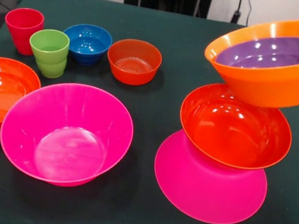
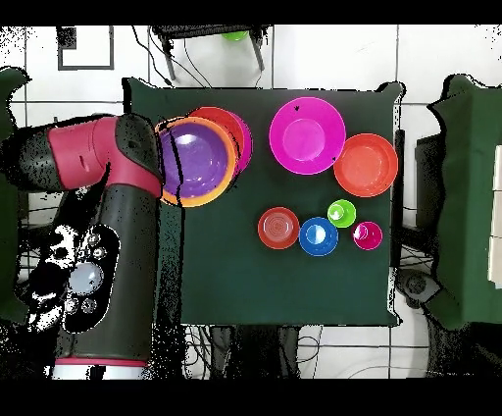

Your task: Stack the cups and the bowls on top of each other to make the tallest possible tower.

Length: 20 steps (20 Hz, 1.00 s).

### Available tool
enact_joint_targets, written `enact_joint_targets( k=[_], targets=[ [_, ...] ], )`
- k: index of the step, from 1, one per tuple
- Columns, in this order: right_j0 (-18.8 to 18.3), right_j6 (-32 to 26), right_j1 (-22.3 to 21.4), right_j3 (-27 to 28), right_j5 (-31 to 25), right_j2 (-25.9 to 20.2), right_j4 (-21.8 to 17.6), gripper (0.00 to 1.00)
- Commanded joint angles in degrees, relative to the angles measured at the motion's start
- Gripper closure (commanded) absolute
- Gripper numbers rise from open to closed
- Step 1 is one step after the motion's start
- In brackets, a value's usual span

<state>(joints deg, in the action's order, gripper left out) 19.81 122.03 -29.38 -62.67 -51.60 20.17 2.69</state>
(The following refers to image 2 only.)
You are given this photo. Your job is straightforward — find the small red bowl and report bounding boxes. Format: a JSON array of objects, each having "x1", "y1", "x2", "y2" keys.
[{"x1": 257, "y1": 206, "x2": 301, "y2": 251}]

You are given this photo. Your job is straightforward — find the orange bowl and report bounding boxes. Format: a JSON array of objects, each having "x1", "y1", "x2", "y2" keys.
[{"x1": 154, "y1": 116, "x2": 238, "y2": 208}]

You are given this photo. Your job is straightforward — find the pink bowl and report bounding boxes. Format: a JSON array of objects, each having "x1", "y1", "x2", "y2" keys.
[
  {"x1": 226, "y1": 111, "x2": 254, "y2": 174},
  {"x1": 269, "y1": 96, "x2": 347, "y2": 176}
]

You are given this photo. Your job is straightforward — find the deep red-orange bowl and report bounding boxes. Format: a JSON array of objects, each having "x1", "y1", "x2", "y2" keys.
[{"x1": 187, "y1": 106, "x2": 246, "y2": 174}]

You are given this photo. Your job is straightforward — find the blue bowl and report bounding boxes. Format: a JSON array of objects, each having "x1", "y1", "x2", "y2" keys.
[{"x1": 298, "y1": 216, "x2": 339, "y2": 257}]

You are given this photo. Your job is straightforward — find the dark green tablecloth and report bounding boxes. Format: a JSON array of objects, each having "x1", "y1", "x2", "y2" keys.
[{"x1": 122, "y1": 77, "x2": 405, "y2": 329}]

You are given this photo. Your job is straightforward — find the green cup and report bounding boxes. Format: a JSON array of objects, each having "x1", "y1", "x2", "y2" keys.
[{"x1": 326, "y1": 198, "x2": 357, "y2": 230}]

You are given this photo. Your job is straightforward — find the red cup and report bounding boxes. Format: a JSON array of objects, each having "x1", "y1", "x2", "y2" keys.
[{"x1": 351, "y1": 221, "x2": 384, "y2": 251}]

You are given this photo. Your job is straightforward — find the shallow red-orange bowl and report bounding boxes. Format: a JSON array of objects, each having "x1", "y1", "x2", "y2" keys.
[{"x1": 333, "y1": 132, "x2": 400, "y2": 198}]

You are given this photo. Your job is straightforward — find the black office chair base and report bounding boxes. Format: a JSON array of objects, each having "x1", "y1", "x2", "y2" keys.
[{"x1": 395, "y1": 268, "x2": 441, "y2": 310}]

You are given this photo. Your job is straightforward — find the black stool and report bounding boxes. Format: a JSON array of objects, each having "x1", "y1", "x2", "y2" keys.
[{"x1": 150, "y1": 25, "x2": 273, "y2": 81}]

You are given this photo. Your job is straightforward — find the green cloth side table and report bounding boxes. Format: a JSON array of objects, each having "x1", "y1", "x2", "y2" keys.
[
  {"x1": 426, "y1": 74, "x2": 502, "y2": 331},
  {"x1": 0, "y1": 67, "x2": 36, "y2": 325}
]

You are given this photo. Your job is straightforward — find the white boxes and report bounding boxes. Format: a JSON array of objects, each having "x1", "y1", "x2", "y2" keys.
[{"x1": 486, "y1": 144, "x2": 502, "y2": 289}]

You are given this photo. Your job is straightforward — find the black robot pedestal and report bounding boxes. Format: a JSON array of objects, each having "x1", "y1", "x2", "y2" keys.
[{"x1": 209, "y1": 325, "x2": 301, "y2": 380}]

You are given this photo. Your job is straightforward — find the black cable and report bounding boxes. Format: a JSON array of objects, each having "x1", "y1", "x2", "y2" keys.
[{"x1": 130, "y1": 25, "x2": 174, "y2": 87}]

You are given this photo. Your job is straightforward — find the black table frame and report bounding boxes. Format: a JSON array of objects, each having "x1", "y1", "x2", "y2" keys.
[{"x1": 392, "y1": 129, "x2": 406, "y2": 272}]

